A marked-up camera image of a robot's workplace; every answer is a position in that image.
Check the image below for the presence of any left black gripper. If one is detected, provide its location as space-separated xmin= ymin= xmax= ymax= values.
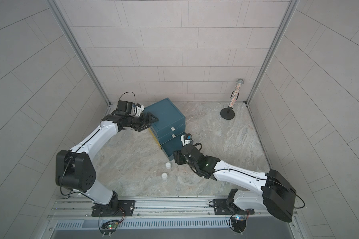
xmin=125 ymin=112 xmax=158 ymax=131

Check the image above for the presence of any teal three-drawer cabinet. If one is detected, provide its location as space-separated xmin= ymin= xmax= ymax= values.
xmin=144 ymin=98 xmax=185 ymax=161

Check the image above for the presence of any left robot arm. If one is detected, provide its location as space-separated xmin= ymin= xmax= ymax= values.
xmin=55 ymin=112 xmax=159 ymax=211

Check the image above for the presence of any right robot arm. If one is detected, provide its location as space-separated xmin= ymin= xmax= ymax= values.
xmin=174 ymin=143 xmax=297 ymax=223

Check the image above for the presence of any right circuit board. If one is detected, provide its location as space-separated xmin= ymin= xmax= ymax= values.
xmin=228 ymin=215 xmax=247 ymax=234

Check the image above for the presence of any circuit board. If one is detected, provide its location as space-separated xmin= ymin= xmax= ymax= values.
xmin=99 ymin=220 xmax=120 ymax=237
xmin=228 ymin=215 xmax=247 ymax=234

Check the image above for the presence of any left circuit board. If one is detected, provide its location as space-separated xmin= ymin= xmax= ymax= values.
xmin=99 ymin=220 xmax=120 ymax=237

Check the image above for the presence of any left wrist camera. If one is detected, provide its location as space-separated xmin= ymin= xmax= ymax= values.
xmin=114 ymin=100 xmax=145 ymax=117

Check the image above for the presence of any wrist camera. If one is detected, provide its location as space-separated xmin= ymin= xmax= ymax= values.
xmin=180 ymin=133 xmax=193 ymax=146
xmin=114 ymin=100 xmax=145 ymax=117

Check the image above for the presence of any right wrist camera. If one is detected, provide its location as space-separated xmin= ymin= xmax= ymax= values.
xmin=180 ymin=133 xmax=193 ymax=146

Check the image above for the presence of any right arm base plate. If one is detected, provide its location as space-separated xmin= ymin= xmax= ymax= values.
xmin=209 ymin=199 xmax=255 ymax=215

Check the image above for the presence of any aluminium mounting rail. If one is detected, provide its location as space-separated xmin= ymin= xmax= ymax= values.
xmin=47 ymin=193 xmax=270 ymax=220

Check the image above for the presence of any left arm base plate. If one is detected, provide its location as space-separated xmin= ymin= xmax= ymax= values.
xmin=91 ymin=200 xmax=136 ymax=217

